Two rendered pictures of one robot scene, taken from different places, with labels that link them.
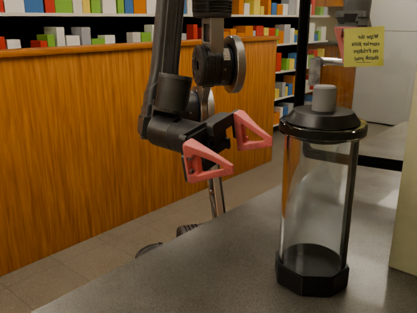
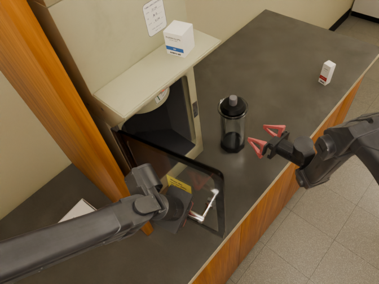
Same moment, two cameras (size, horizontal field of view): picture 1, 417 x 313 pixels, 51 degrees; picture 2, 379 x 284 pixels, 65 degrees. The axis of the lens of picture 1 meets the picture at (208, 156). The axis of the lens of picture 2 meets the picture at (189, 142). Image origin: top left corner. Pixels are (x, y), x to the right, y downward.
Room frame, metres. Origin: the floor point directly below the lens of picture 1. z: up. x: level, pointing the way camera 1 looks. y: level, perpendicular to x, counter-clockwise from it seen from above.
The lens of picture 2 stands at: (1.28, -0.19, 1.95)
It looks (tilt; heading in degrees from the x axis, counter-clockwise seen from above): 52 degrees down; 190
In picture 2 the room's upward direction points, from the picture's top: 10 degrees counter-clockwise
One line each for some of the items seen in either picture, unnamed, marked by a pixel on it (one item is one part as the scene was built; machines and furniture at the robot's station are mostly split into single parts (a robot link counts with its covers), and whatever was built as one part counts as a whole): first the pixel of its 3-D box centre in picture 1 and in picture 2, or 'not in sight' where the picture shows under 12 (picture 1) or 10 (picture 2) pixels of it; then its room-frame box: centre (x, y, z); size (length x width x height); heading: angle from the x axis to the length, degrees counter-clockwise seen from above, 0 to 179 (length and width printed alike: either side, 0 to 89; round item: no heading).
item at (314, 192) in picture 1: (316, 199); (232, 125); (0.54, -0.14, 1.06); 0.11 x 0.11 x 0.21
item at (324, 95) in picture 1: (322, 112); (233, 103); (0.54, -0.14, 1.18); 0.09 x 0.09 x 0.07
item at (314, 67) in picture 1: (314, 71); not in sight; (0.92, -0.22, 1.18); 0.02 x 0.02 x 0.06; 62
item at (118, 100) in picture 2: not in sight; (163, 81); (0.72, -0.33, 1.46); 0.32 x 0.11 x 0.10; 139
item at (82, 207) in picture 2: not in sight; (78, 225); (0.89, -0.72, 0.96); 0.16 x 0.12 x 0.04; 145
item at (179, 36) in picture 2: not in sight; (179, 39); (0.67, -0.28, 1.54); 0.05 x 0.05 x 0.06; 63
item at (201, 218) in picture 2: not in sight; (193, 208); (0.94, -0.27, 1.20); 0.10 x 0.05 x 0.03; 62
